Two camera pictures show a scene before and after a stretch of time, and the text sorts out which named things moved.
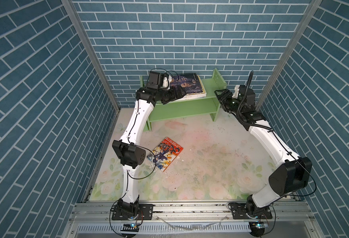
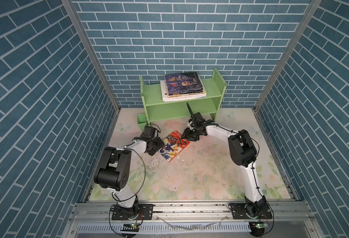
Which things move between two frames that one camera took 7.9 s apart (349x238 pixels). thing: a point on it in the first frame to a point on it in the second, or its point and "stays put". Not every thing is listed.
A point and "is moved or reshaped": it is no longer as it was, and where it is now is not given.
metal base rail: x=93 y=219 stays put
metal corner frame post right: x=307 y=18 stays put
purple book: x=189 y=83 stays put
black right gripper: x=226 y=94 to x=187 y=136
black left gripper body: x=163 y=95 to x=156 y=144
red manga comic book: x=164 y=155 is moved or reshaped
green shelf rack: x=187 y=106 stays put
